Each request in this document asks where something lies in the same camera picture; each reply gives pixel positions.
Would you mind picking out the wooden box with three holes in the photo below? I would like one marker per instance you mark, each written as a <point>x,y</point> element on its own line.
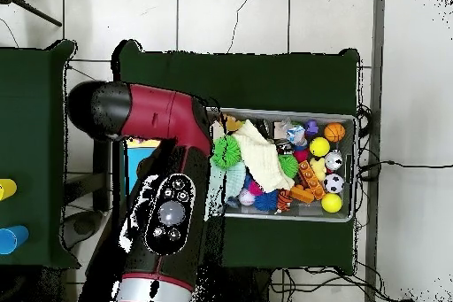
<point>136,164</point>

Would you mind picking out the blue cylinder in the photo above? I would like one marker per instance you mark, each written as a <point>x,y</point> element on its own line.
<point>12,240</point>

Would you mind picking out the blue spiky ball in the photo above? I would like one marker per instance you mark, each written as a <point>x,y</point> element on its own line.
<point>266,201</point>

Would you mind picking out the black tripod leg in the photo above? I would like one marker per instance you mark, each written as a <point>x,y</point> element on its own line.
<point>39,15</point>

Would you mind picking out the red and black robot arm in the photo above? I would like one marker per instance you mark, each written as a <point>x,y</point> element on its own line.
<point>159,117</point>

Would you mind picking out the black upright panel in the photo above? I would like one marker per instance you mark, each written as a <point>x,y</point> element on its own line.
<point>102,174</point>

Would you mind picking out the cream waffle cloth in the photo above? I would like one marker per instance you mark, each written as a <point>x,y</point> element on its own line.
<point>262,160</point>

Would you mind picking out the black and white soccer ball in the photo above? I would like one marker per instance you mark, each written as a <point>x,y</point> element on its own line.
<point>334,183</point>

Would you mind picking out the dark green table cloth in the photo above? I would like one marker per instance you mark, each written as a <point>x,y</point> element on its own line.
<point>283,78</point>
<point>32,121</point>

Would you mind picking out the yellow cylinder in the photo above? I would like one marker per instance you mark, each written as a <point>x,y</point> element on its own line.
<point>7,189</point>

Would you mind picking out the orange ball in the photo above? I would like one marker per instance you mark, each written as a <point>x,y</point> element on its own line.
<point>334,132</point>

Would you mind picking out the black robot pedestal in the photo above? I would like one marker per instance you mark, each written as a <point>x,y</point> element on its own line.
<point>247,288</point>

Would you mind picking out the orange plastic toy block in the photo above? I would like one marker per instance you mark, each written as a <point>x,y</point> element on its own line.
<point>309,178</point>

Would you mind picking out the large green spiky ball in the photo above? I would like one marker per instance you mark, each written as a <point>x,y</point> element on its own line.
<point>226,151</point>

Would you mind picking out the yellow ball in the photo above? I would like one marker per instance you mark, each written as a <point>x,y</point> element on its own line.
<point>331,202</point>
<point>319,147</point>

